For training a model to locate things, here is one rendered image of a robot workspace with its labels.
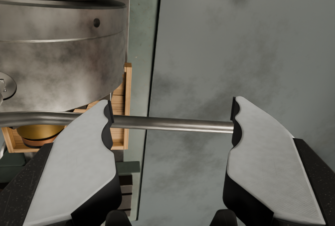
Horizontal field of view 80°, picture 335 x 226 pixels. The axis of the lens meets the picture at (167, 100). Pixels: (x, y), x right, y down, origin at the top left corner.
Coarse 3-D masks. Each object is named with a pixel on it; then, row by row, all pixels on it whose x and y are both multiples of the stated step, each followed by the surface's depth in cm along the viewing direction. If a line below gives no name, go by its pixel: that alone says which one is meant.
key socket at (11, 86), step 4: (0, 72) 20; (0, 76) 20; (4, 76) 20; (8, 76) 21; (4, 80) 21; (8, 80) 21; (12, 80) 21; (8, 84) 21; (12, 84) 21; (8, 88) 21; (12, 88) 21; (16, 88) 22; (4, 92) 21; (8, 92) 21; (12, 92) 21; (4, 96) 21; (8, 96) 21
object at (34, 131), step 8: (16, 128) 37; (24, 128) 36; (32, 128) 36; (40, 128) 36; (48, 128) 37; (56, 128) 39; (24, 136) 37; (32, 136) 37; (40, 136) 37; (48, 136) 38; (56, 136) 40; (24, 144) 39; (32, 144) 38; (40, 144) 38
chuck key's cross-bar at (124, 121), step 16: (0, 112) 16; (16, 112) 16; (32, 112) 17; (48, 112) 17; (64, 112) 17; (128, 128) 18; (144, 128) 18; (160, 128) 18; (176, 128) 19; (192, 128) 19; (208, 128) 19; (224, 128) 19
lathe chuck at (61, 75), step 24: (0, 48) 19; (24, 48) 20; (48, 48) 21; (72, 48) 23; (96, 48) 26; (120, 48) 31; (24, 72) 21; (48, 72) 22; (72, 72) 24; (96, 72) 27; (120, 72) 33; (24, 96) 22; (48, 96) 23; (72, 96) 25; (96, 96) 28
